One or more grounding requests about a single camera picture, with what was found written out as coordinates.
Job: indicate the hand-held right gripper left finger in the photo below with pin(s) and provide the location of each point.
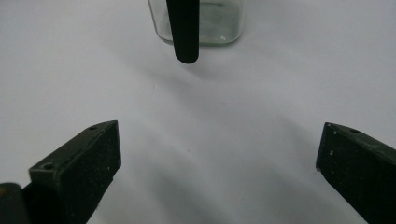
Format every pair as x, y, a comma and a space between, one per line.
74, 174

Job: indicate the clear jar with black lid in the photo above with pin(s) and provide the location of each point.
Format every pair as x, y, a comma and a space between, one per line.
218, 25

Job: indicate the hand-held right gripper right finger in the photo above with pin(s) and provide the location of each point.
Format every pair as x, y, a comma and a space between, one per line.
361, 174

